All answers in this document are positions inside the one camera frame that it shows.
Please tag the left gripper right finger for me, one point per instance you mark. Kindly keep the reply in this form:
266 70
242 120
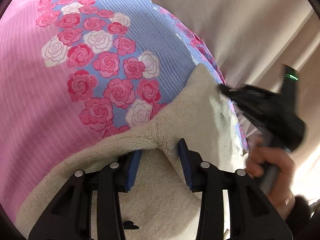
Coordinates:
252 216

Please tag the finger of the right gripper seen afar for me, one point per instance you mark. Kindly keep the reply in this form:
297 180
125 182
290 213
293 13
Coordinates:
228 92

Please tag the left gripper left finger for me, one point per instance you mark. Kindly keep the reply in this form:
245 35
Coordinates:
68 215

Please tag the cream knit cardigan black hearts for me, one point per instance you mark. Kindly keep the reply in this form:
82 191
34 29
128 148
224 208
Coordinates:
160 202

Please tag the person's right hand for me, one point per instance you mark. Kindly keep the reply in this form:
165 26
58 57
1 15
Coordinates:
276 169

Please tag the beige curtain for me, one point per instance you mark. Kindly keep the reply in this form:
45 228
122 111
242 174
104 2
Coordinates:
252 39

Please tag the pink blue rose bedsheet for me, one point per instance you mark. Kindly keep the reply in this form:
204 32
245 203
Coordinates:
74 72

